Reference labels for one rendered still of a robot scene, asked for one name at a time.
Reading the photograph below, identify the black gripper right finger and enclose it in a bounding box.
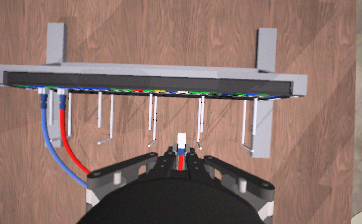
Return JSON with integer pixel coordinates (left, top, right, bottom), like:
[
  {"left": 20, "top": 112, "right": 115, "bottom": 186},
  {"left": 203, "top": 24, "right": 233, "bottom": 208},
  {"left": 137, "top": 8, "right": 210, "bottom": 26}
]
[{"left": 183, "top": 144, "right": 275, "bottom": 224}]

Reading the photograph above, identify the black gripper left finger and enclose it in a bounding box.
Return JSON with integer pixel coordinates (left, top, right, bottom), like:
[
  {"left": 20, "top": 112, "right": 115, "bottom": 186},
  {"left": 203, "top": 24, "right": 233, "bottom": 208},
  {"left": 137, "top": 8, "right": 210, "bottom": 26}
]
[{"left": 86, "top": 143, "right": 178, "bottom": 213}]

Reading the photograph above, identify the red cable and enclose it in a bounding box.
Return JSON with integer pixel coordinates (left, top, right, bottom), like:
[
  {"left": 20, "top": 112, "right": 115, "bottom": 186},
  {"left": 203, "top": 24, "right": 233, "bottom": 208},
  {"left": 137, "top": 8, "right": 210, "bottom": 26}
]
[{"left": 60, "top": 103, "right": 183, "bottom": 174}]

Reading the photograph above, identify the blue cable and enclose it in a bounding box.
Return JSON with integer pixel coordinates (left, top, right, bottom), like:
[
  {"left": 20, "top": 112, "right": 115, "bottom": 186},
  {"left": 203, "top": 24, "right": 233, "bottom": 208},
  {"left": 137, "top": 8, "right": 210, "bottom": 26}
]
[{"left": 40, "top": 102, "right": 86, "bottom": 187}]

